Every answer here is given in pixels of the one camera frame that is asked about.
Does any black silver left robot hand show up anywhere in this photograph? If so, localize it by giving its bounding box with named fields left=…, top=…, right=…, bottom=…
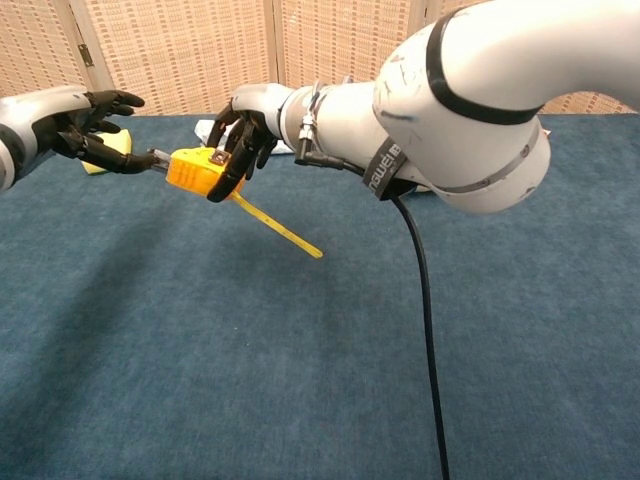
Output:
left=0, top=85, right=161, bottom=177

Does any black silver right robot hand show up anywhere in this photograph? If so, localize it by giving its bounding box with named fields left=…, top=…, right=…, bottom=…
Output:
left=206, top=83, right=296, bottom=204

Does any yellow tape measure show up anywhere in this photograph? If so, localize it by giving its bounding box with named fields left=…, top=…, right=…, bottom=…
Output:
left=147, top=145, right=325, bottom=260

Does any crumpled white snack bag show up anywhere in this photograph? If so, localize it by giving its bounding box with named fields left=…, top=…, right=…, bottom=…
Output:
left=193, top=118, right=236, bottom=150

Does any yellow sponge block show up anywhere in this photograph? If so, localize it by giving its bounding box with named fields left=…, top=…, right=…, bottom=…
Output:
left=81, top=128, right=134, bottom=177

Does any woven bamboo folding screen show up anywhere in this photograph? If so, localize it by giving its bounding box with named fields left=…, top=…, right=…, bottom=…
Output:
left=0, top=0, right=640, bottom=118

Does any teal table cloth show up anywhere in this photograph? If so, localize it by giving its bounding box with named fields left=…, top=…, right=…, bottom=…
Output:
left=0, top=113, right=640, bottom=480

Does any black velcro strap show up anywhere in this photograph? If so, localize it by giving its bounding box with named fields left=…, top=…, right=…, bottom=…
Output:
left=362, top=138, right=409, bottom=202

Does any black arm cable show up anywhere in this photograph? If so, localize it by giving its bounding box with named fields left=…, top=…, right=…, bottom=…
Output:
left=294, top=148, right=452, bottom=480

